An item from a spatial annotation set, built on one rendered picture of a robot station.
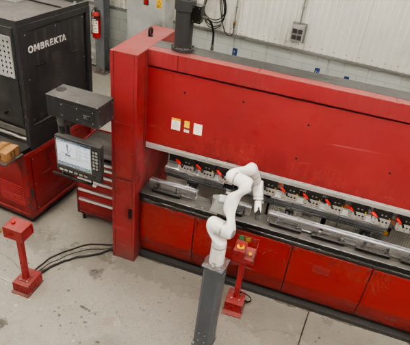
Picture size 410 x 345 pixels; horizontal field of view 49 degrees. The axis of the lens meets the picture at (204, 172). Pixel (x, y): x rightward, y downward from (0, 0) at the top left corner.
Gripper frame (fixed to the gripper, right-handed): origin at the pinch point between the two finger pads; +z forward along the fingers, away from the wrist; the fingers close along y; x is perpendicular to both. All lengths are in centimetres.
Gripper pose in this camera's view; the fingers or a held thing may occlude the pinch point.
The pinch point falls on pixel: (257, 218)
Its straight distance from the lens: 376.7
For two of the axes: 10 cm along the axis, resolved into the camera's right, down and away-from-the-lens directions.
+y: 0.1, -0.7, -10.0
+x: 10.0, 0.3, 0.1
